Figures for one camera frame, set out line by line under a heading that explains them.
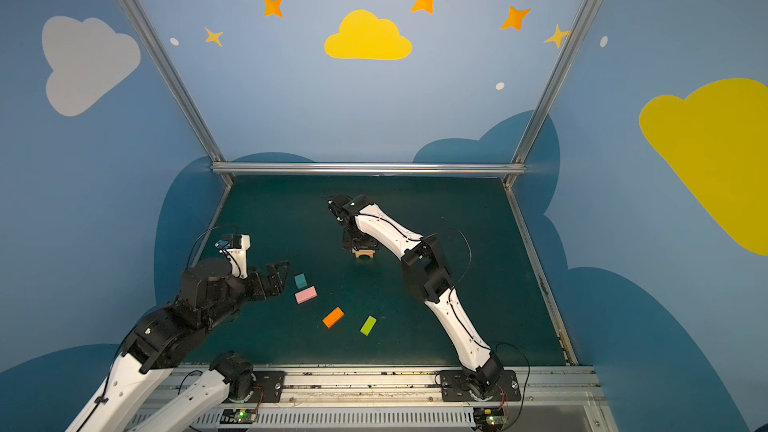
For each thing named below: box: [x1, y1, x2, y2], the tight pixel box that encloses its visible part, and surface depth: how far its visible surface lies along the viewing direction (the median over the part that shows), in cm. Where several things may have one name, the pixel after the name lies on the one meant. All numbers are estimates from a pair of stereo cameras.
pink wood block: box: [294, 286, 318, 304], surface depth 92 cm
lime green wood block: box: [360, 315, 377, 337], surface depth 86 cm
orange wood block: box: [322, 306, 345, 329], surface depth 87 cm
